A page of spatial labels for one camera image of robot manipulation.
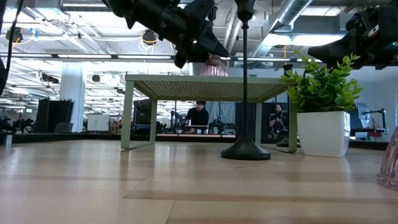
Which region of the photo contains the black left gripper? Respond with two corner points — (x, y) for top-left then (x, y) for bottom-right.
(132, 0), (230, 70)

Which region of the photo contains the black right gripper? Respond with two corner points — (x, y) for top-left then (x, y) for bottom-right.
(307, 5), (398, 71)

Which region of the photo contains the pink ribbed glass candle holder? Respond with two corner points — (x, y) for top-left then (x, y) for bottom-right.
(200, 53), (228, 77)
(376, 125), (398, 191)

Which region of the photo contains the tall black candlestick holder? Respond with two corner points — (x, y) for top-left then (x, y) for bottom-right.
(275, 63), (302, 148)
(220, 0), (272, 162)

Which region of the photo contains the green perforated metal shelf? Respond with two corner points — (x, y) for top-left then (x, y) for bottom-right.
(120, 73), (299, 154)

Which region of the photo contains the green artificial plant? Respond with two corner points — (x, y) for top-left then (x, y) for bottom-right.
(280, 50), (364, 113)

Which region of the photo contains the black ceiling device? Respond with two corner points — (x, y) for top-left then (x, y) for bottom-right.
(141, 29), (159, 46)
(5, 26), (24, 43)

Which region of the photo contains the person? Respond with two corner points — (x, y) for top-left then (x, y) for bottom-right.
(268, 103), (289, 138)
(183, 100), (210, 134)

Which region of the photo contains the white plant pot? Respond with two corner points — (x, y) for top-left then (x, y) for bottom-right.
(296, 111), (351, 159)

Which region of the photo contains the white cabinet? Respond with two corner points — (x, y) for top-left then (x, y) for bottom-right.
(86, 113), (111, 133)

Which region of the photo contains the white pillar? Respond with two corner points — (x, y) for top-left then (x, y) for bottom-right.
(58, 61), (86, 134)

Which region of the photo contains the black cabinet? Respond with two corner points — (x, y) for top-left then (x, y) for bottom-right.
(35, 98), (75, 134)

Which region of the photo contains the silver spiral ceiling duct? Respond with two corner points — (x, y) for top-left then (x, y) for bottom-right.
(248, 0), (314, 60)

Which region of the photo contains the black hanging cable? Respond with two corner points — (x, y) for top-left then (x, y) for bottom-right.
(0, 0), (25, 96)

